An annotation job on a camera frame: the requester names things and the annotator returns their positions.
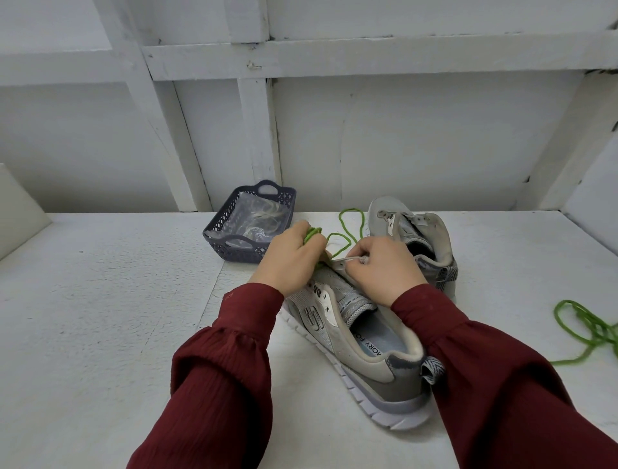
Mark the person's left forearm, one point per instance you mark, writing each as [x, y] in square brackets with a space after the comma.
[212, 386]

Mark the person's right forearm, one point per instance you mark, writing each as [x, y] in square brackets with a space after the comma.
[512, 386]

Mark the green shoelace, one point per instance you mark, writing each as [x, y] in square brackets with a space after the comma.
[311, 233]
[579, 324]

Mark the grey mesh shoe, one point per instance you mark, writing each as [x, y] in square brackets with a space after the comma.
[430, 240]
[381, 372]

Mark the person's left hand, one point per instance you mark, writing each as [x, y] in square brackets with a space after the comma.
[288, 263]

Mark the clear plastic bag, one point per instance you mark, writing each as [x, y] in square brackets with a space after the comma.
[253, 217]

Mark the dark plastic lattice basket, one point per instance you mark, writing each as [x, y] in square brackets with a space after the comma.
[220, 246]

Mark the person's right hand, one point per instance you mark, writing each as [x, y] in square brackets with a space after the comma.
[386, 271]

